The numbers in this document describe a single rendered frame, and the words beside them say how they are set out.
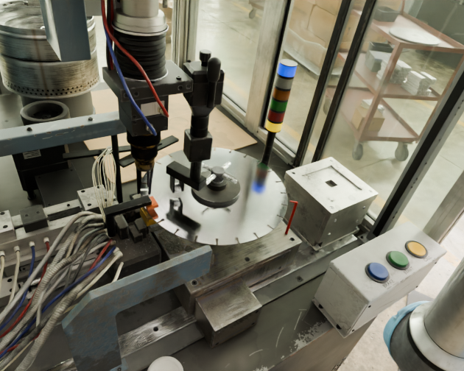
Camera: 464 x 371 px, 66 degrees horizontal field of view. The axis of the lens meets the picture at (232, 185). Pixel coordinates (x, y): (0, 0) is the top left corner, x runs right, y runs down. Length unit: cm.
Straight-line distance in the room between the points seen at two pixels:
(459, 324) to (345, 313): 30
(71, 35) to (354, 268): 68
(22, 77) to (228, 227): 81
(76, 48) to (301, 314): 70
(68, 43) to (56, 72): 57
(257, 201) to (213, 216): 11
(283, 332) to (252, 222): 26
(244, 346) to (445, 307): 40
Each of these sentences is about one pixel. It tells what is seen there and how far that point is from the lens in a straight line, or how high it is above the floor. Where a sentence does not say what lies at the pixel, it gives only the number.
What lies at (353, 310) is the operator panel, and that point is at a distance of 82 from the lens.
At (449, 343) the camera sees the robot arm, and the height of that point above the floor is 102.
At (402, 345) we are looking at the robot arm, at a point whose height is 93.
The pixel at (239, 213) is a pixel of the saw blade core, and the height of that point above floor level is 95.
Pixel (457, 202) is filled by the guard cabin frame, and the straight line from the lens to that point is 95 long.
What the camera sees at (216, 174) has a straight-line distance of 76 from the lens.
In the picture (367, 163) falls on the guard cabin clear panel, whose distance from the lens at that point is 107.
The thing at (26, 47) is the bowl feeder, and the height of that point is 106.
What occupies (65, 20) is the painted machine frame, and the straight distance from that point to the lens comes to 65.
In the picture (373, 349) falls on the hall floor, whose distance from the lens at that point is 184.
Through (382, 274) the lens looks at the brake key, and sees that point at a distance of 81.
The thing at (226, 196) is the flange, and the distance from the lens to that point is 77.
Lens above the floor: 147
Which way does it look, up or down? 39 degrees down
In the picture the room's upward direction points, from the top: 10 degrees clockwise
